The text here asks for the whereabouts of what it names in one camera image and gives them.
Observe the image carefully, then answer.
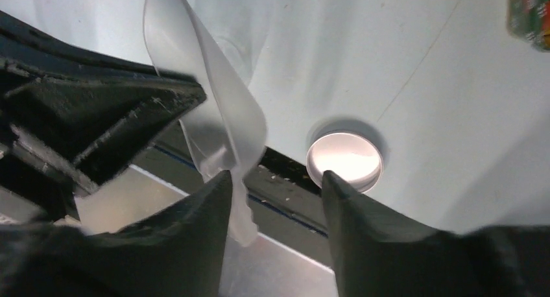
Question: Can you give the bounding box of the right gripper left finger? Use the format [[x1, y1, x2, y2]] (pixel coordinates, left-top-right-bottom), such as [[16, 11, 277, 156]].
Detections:
[[1, 171, 232, 296]]

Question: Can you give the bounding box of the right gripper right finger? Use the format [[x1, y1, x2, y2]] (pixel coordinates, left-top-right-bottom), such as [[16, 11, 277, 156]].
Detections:
[[321, 171, 549, 296]]

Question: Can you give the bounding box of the clear plastic scoop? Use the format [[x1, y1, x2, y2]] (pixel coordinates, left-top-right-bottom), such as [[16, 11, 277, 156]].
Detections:
[[143, 0, 267, 246]]

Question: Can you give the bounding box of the tin of gummy candies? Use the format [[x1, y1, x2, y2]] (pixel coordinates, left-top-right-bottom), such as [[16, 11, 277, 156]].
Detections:
[[507, 0, 549, 53]]

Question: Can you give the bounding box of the silver jar lid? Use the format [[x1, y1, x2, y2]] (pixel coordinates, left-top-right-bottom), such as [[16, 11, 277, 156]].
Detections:
[[305, 131, 384, 193]]

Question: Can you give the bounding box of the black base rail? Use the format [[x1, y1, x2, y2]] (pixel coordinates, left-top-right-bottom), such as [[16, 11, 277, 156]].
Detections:
[[1, 13, 331, 264]]

